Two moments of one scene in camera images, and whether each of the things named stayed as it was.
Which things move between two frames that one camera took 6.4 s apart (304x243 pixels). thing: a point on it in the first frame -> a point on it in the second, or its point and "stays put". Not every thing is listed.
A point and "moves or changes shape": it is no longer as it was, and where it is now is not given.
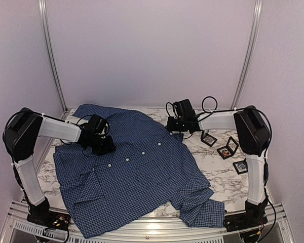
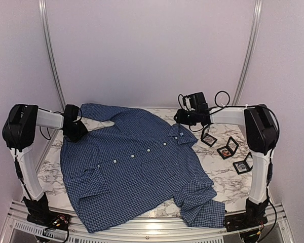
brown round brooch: x=209 y=139 stays put
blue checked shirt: x=153 y=177 moves or changes shape
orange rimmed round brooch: x=226 y=152 stays put
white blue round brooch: x=241 y=166 stays put
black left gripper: x=106 y=147 -> x=76 y=132
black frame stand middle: x=229 y=150 stays put
